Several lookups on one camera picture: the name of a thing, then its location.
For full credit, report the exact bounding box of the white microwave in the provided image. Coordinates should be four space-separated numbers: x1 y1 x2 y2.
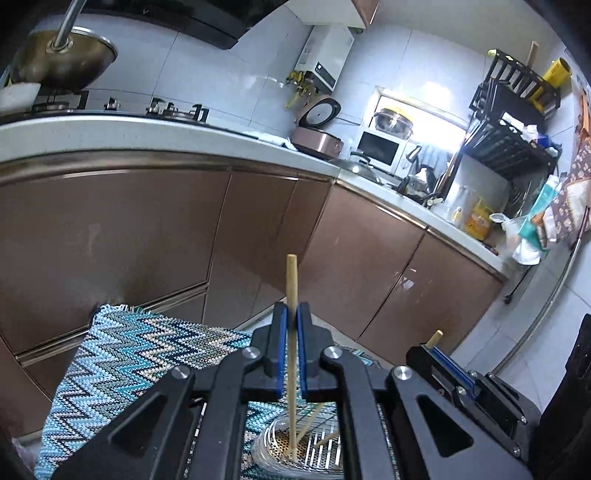
355 129 408 175

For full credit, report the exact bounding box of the yellow bottle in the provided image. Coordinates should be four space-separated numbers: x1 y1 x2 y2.
464 198 493 241

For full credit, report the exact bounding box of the wooden cutting board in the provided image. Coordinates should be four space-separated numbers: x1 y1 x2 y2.
436 150 465 202

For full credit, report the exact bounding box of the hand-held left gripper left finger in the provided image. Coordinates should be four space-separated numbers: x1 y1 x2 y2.
52 302 289 480

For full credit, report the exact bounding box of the steel wok with handle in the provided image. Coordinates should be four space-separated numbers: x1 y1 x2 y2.
9 0 119 91

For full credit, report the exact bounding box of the yellow gas valve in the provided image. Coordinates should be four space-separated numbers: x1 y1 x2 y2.
284 69 320 112

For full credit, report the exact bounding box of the brown rice cooker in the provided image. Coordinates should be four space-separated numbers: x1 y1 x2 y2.
291 95 345 160

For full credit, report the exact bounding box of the steel pipe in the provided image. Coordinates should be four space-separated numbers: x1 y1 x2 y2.
503 231 583 371

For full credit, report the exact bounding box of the teal and white packet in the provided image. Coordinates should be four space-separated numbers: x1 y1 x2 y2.
517 175 562 253

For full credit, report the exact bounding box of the black gas stove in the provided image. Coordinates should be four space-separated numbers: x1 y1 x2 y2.
0 90 214 126

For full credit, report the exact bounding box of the steel pot with yellow lid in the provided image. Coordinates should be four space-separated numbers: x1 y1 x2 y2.
373 107 414 138

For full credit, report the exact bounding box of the brown wall cabinet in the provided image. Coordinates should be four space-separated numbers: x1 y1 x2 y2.
351 0 380 28

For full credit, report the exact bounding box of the brown patterned cloth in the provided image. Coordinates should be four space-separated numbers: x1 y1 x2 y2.
545 138 591 241

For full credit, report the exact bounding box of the window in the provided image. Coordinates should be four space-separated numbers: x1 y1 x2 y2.
369 85 472 154

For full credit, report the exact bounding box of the steel kettle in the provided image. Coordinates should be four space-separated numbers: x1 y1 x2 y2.
397 145 437 200

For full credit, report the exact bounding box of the clear plastic jug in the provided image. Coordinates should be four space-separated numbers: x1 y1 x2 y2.
445 185 479 223

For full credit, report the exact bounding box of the dish cloth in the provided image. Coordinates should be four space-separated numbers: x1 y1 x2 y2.
245 131 297 151

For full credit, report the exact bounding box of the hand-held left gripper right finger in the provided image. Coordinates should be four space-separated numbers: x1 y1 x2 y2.
297 302 532 480

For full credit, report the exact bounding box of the white water heater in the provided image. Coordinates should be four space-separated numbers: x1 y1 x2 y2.
295 23 355 91

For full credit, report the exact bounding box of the black dish rack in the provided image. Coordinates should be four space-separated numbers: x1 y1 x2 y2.
462 51 562 182

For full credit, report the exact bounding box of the steel pot lid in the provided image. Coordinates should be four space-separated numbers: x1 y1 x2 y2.
337 157 385 184

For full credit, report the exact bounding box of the yellow cup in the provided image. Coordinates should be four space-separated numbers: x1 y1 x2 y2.
542 58 572 86

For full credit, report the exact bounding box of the wire utensil basket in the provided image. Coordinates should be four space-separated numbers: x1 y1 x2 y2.
252 401 345 480

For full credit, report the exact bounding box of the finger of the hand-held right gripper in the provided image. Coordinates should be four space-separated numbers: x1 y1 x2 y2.
433 346 482 400
406 344 462 403

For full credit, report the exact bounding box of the black range hood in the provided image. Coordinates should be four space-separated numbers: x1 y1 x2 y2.
69 0 297 49

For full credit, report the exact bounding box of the zigzag knitted mat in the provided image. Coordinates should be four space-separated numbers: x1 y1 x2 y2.
34 302 398 480

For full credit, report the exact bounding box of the brown kitchen counter cabinet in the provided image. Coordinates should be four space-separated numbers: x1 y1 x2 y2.
0 113 513 439

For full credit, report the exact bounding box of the person's right forearm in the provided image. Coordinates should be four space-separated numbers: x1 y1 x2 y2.
531 314 591 480

